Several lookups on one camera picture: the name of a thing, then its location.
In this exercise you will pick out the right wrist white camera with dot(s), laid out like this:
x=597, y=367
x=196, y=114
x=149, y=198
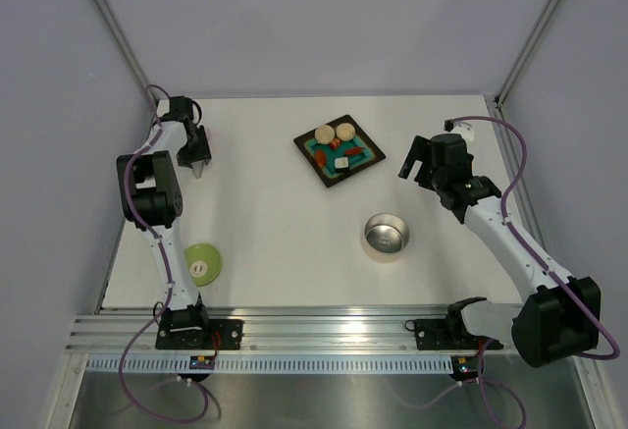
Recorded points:
x=464, y=129

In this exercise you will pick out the aluminium rail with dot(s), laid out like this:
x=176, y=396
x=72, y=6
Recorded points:
x=266, y=330

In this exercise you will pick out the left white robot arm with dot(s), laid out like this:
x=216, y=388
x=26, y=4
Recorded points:
x=152, y=200

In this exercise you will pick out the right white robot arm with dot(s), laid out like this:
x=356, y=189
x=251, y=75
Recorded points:
x=559, y=313

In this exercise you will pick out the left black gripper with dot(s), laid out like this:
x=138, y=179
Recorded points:
x=201, y=154

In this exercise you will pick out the left round bread bun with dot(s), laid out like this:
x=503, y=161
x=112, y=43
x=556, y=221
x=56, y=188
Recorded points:
x=325, y=134

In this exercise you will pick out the round bread bun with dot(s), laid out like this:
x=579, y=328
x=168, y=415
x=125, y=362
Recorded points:
x=325, y=134
x=345, y=131

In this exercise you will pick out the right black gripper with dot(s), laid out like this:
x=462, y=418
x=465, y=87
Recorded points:
x=419, y=152

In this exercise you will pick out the right round bread bun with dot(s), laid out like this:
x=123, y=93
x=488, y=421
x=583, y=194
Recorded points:
x=345, y=131

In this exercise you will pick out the white slotted cable duct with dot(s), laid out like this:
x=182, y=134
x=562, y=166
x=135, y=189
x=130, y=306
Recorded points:
x=275, y=364

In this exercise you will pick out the aluminium frame post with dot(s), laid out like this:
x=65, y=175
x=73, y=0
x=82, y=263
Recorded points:
x=527, y=51
x=107, y=15

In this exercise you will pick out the right aluminium frame post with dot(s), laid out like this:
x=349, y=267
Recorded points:
x=527, y=51

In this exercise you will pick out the orange sausage piece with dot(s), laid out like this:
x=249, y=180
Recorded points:
x=321, y=158

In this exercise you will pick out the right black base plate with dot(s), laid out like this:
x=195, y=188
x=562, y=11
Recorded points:
x=442, y=334

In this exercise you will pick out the stainless steel bowl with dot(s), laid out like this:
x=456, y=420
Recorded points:
x=386, y=233

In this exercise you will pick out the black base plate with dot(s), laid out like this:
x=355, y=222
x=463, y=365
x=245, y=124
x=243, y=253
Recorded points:
x=442, y=334
x=220, y=334

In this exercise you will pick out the left aluminium frame post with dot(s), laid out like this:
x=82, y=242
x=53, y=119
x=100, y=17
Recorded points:
x=107, y=15

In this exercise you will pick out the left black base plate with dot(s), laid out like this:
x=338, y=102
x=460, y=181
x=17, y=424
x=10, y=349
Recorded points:
x=220, y=334

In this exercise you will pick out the green round lid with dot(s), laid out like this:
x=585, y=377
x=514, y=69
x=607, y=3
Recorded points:
x=204, y=263

